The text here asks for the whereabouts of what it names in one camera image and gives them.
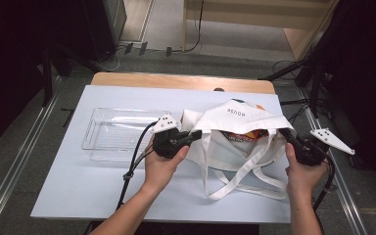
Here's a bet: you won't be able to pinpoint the metal floor rail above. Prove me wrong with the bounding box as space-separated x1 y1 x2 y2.
0 76 63 235
297 87 370 235

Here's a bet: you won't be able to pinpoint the black cabinet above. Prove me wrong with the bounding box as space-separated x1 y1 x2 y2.
81 0 127 63

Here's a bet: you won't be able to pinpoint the white table cover sheet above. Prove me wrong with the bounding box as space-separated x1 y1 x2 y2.
30 84 292 224

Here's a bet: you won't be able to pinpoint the black floor cable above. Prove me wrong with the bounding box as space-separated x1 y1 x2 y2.
279 97 311 128

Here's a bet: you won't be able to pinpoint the person's left hand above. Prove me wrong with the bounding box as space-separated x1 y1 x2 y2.
143 136 190 194

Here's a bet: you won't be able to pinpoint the black tripod stand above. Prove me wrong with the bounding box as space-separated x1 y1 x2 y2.
258 58 332 118

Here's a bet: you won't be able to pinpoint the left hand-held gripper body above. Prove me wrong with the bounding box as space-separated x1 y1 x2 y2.
150 115 190 160

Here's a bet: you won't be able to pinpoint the dark curtain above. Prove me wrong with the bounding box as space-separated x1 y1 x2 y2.
0 0 89 155
306 0 376 197

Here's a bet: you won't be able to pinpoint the clear plastic container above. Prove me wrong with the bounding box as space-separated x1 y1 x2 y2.
81 107 172 164

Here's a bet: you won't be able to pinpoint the orange snack packet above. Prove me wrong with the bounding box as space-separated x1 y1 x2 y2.
221 129 270 144

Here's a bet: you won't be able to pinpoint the light wooden furniture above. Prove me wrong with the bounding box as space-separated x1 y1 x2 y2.
182 0 341 62

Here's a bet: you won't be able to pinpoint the white tote bag teal orange spots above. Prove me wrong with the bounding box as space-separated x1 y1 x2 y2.
179 98 297 201

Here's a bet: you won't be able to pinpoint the person's right hand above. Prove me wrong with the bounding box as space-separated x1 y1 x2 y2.
284 142 330 197

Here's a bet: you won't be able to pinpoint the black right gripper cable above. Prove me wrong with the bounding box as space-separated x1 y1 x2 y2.
312 153 337 212

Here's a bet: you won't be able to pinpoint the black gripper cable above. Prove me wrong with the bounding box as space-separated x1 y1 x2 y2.
312 153 337 212
116 120 160 211

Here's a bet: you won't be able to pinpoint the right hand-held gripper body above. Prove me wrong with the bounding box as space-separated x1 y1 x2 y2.
293 127 356 166

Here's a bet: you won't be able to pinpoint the white floor cable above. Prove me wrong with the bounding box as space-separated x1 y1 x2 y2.
102 45 126 72

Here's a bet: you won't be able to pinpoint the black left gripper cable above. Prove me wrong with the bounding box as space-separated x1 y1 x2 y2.
116 120 160 211

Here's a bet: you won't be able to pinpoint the black hanging cable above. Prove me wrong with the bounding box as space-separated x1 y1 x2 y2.
170 0 206 54

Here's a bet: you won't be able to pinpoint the black metal stand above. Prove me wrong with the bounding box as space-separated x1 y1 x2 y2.
42 45 55 107

